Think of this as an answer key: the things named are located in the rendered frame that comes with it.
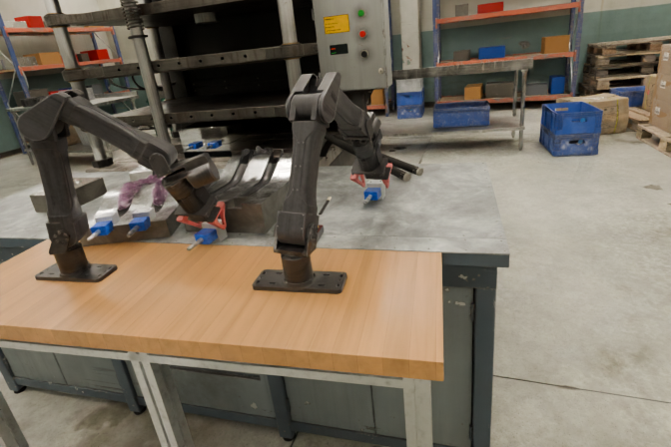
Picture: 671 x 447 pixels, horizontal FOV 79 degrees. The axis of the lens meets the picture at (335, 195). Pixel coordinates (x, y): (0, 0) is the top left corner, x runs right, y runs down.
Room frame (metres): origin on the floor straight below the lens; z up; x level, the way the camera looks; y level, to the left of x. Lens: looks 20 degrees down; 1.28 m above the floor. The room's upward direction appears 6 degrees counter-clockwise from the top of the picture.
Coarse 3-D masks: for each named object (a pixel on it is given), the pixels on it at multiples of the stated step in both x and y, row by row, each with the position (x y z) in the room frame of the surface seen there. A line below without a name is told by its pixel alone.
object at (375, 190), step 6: (372, 180) 1.23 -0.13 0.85; (378, 180) 1.23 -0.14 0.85; (366, 186) 1.21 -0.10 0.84; (372, 186) 1.20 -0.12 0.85; (378, 186) 1.19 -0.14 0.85; (384, 186) 1.22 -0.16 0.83; (366, 192) 1.17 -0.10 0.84; (372, 192) 1.16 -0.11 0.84; (378, 192) 1.17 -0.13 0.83; (384, 192) 1.22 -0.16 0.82; (366, 198) 1.14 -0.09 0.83; (372, 198) 1.16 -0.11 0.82; (378, 198) 1.17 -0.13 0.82
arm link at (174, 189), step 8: (184, 168) 0.96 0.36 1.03; (168, 176) 0.94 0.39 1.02; (176, 176) 0.94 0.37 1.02; (184, 176) 0.93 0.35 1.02; (168, 184) 0.92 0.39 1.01; (176, 184) 0.92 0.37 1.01; (184, 184) 0.94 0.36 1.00; (168, 192) 0.94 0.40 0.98; (176, 192) 0.93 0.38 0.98; (184, 192) 0.94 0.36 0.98
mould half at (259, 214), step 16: (256, 160) 1.37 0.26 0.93; (288, 160) 1.33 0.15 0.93; (224, 176) 1.33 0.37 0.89; (256, 176) 1.29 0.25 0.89; (288, 176) 1.26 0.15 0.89; (224, 192) 1.18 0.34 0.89; (240, 192) 1.17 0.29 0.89; (256, 192) 1.15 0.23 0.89; (272, 192) 1.13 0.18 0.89; (256, 208) 1.04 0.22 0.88; (272, 208) 1.10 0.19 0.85; (240, 224) 1.06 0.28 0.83; (256, 224) 1.04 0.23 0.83; (272, 224) 1.08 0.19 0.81
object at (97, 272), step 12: (72, 252) 0.90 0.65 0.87; (84, 252) 0.94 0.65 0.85; (60, 264) 0.90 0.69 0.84; (72, 264) 0.90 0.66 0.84; (84, 264) 0.92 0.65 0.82; (96, 264) 0.94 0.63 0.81; (108, 264) 0.94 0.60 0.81; (36, 276) 0.91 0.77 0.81; (48, 276) 0.91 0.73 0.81; (60, 276) 0.90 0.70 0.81; (72, 276) 0.89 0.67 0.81; (84, 276) 0.89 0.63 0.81; (96, 276) 0.88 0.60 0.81
